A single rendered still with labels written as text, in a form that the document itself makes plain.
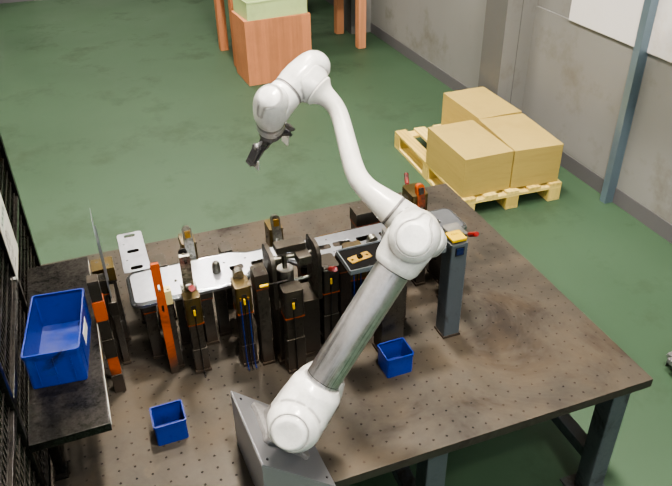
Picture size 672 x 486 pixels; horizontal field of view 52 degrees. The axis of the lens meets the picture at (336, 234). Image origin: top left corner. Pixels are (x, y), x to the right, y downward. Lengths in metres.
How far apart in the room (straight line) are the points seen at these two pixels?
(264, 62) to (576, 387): 5.27
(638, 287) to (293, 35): 4.29
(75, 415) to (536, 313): 1.81
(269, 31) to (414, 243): 5.53
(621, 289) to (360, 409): 2.35
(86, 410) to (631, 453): 2.38
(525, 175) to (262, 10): 3.29
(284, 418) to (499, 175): 3.33
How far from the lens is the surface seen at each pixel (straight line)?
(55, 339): 2.44
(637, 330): 4.16
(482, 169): 4.80
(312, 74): 2.07
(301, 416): 1.87
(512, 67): 5.87
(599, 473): 3.17
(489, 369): 2.67
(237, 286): 2.43
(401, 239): 1.74
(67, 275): 2.73
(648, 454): 3.52
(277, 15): 7.13
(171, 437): 2.44
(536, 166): 5.02
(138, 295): 2.59
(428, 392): 2.55
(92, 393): 2.21
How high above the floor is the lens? 2.53
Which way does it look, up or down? 33 degrees down
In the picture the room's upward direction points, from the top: 1 degrees counter-clockwise
